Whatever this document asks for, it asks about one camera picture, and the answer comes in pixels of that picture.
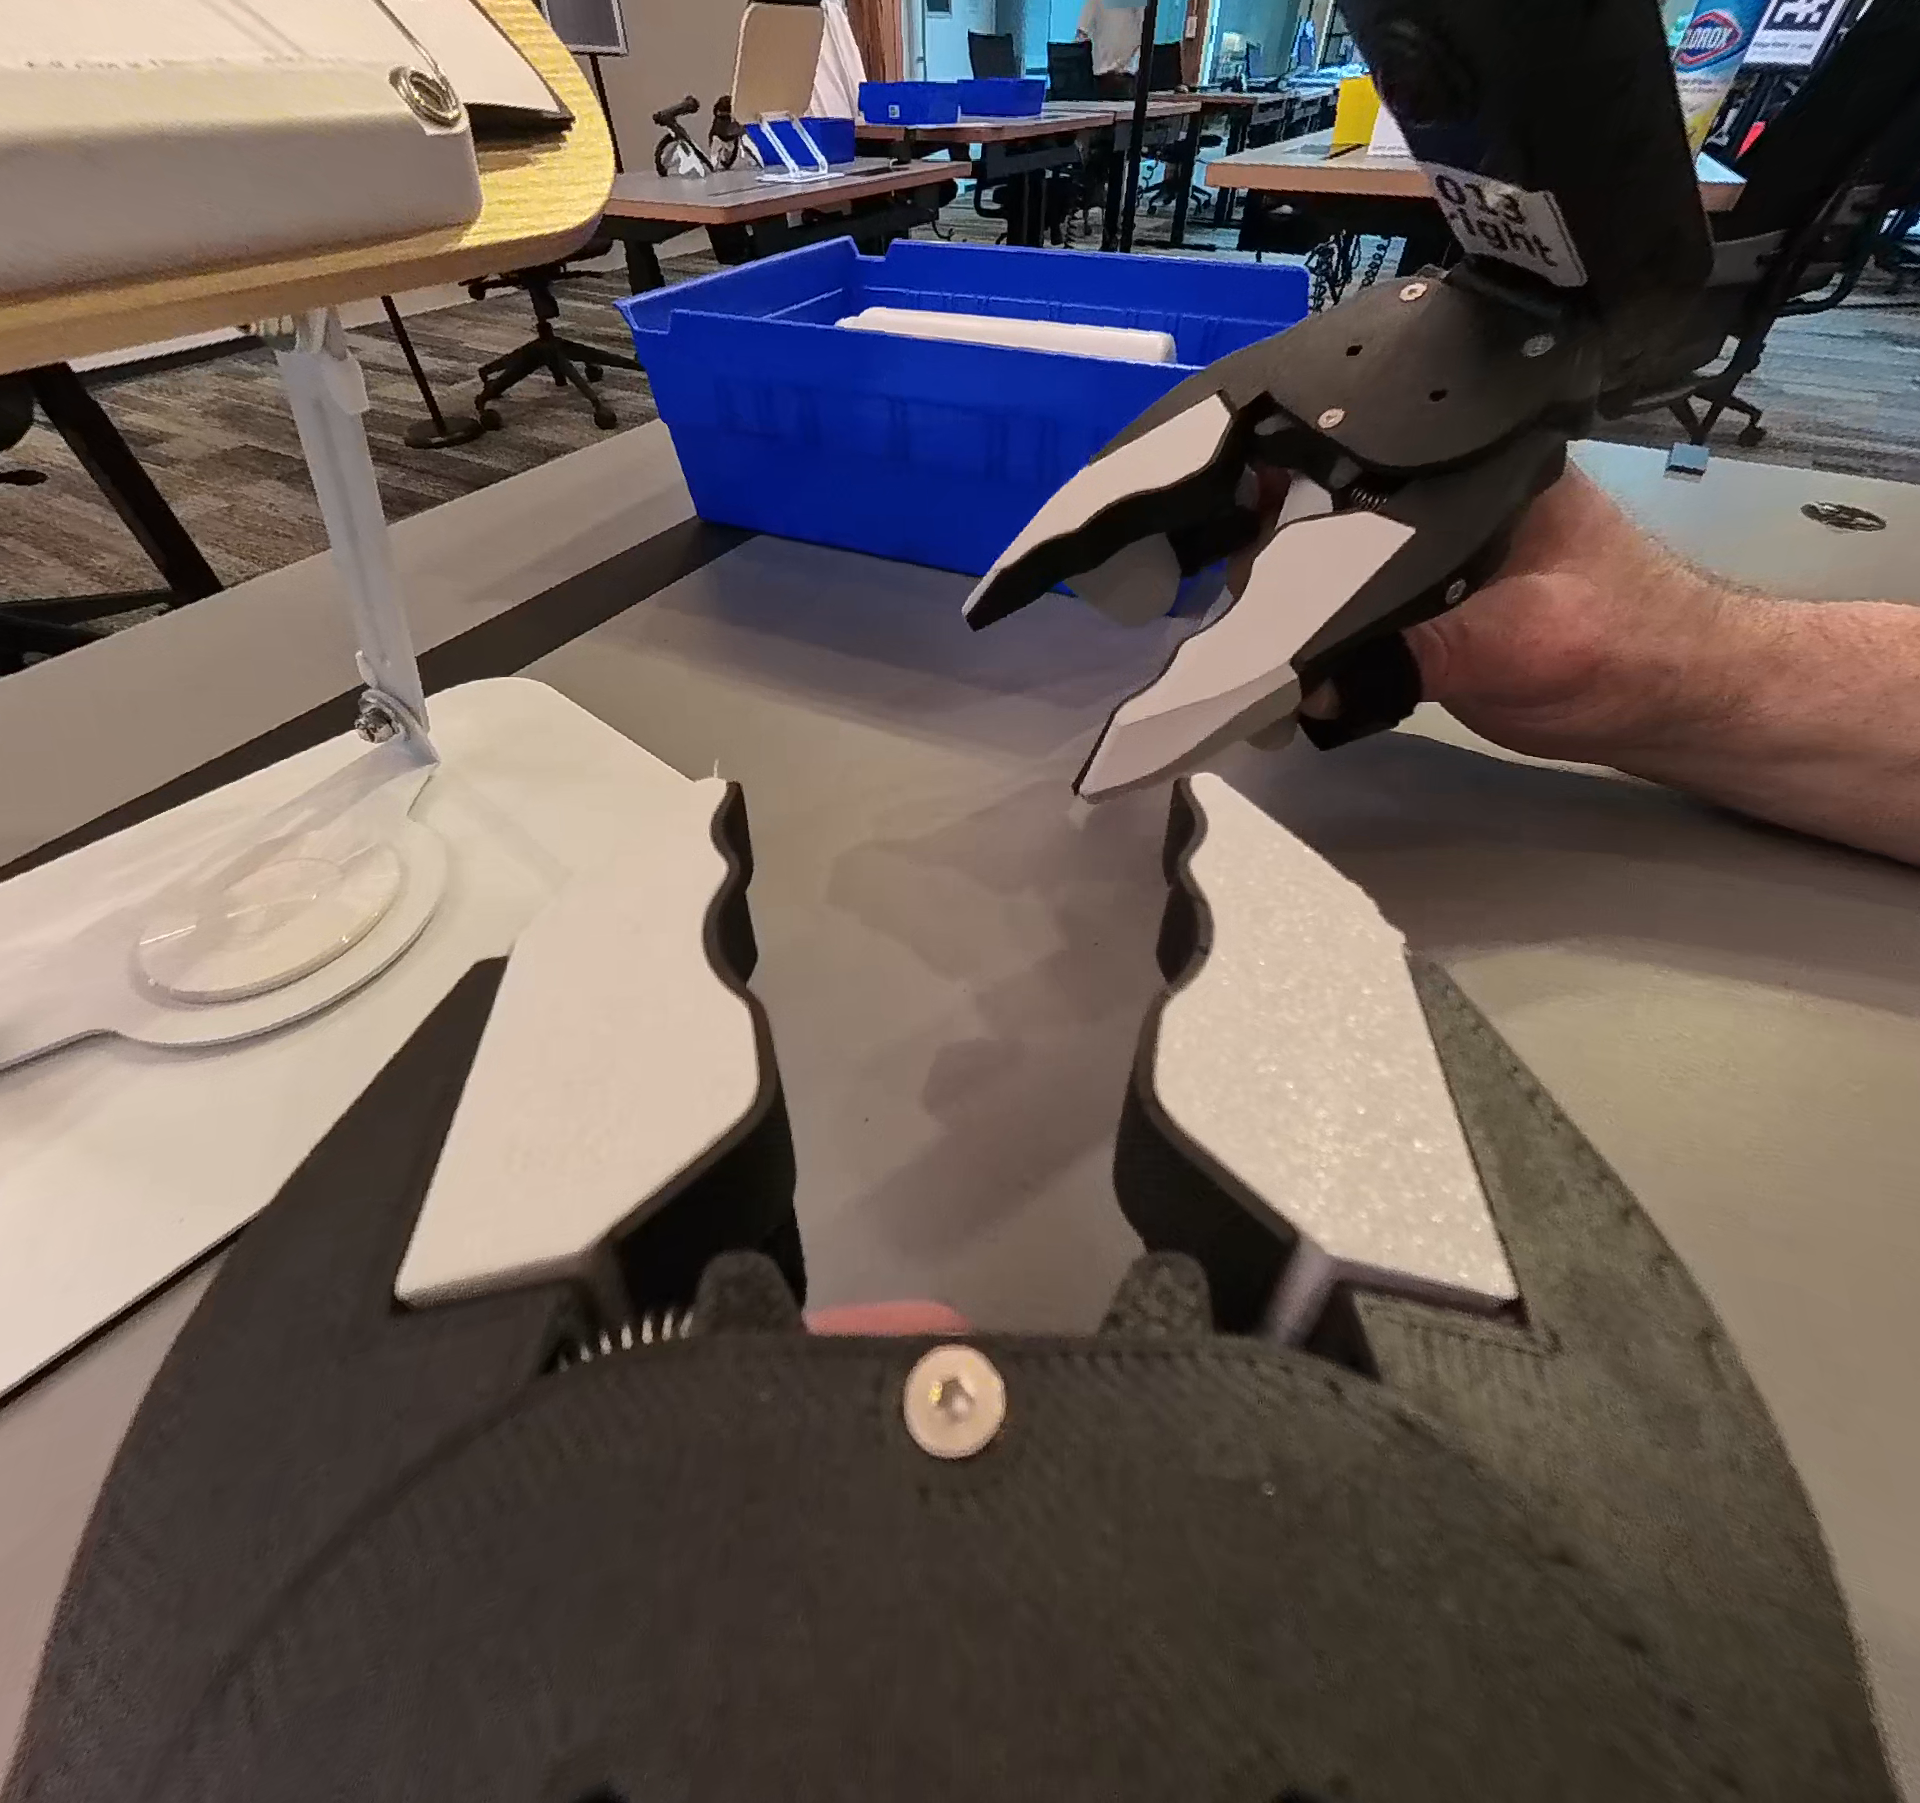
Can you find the small black bicycle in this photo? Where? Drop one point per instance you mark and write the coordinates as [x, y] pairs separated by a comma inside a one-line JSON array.
[[699, 137]]

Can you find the black table grommet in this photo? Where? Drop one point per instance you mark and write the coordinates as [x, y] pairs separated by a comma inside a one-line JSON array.
[[1842, 515]]

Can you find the white wipes canister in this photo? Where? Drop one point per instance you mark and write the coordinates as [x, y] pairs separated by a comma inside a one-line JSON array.
[[1725, 49]]

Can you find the white plastic bottle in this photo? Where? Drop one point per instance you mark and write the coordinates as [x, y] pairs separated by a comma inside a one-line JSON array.
[[1004, 333]]

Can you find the beige board on clear stand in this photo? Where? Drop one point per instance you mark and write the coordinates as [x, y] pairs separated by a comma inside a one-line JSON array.
[[779, 64]]

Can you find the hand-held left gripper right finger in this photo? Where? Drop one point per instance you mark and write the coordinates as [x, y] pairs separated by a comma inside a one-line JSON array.
[[1320, 1084]]

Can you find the blue plastic bin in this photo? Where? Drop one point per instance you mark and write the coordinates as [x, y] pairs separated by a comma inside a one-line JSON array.
[[900, 439], [1002, 97], [803, 143], [908, 105]]

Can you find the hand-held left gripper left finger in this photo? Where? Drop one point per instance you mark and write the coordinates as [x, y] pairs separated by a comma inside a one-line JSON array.
[[602, 1068]]

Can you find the white instruction sheet holder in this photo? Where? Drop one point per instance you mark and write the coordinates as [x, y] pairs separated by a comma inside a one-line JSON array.
[[195, 137]]

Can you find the clear round stand foot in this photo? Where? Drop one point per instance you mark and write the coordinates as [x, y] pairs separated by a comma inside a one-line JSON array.
[[271, 919]]

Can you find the yellow container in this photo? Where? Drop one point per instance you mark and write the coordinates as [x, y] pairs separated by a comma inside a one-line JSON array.
[[1356, 109]]

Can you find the person's right hand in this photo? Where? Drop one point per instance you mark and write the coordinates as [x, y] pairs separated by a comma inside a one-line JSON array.
[[1561, 635]]

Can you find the brown desk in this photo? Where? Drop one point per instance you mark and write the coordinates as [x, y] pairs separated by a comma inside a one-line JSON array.
[[1305, 169], [779, 191]]

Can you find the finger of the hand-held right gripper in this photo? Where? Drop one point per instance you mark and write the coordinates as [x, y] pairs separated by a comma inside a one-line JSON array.
[[1140, 461], [1305, 589]]

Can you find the person's right forearm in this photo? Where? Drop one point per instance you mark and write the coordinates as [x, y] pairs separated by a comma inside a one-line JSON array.
[[1801, 709]]

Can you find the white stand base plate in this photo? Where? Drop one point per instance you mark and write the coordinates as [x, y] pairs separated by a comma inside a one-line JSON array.
[[151, 1115]]

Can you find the metal stand bracket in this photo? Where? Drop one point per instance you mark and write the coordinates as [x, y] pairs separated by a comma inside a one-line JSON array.
[[338, 482]]

